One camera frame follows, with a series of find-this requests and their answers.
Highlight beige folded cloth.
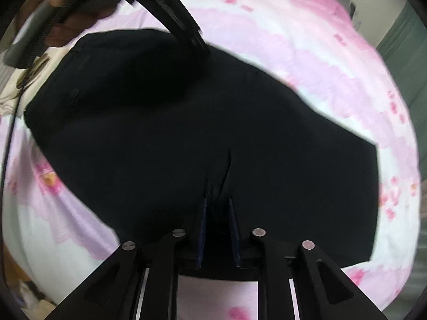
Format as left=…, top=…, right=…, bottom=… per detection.
left=0, top=45, right=69, bottom=114

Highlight green curtain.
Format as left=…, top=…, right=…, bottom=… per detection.
left=377, top=0, right=427, bottom=110

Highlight person's left hand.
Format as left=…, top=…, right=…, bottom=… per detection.
left=45, top=6, right=114, bottom=48

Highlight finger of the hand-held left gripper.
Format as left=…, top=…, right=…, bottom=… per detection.
left=113, top=0, right=211, bottom=54

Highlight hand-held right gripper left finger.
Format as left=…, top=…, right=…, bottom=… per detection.
left=43, top=197, right=209, bottom=320

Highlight black pants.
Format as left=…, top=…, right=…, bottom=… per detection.
left=24, top=28, right=379, bottom=274

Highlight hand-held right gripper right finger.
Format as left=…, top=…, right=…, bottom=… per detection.
left=227, top=197, right=389, bottom=320

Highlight pink floral duvet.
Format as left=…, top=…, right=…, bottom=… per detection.
left=0, top=0, right=421, bottom=320

